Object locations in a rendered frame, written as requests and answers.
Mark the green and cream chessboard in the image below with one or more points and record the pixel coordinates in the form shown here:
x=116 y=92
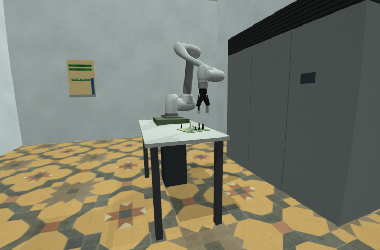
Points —
x=192 y=130

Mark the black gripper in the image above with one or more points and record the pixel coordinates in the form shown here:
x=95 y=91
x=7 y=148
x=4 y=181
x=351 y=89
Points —
x=202 y=97

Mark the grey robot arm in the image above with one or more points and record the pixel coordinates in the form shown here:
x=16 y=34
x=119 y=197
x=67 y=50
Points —
x=205 y=73

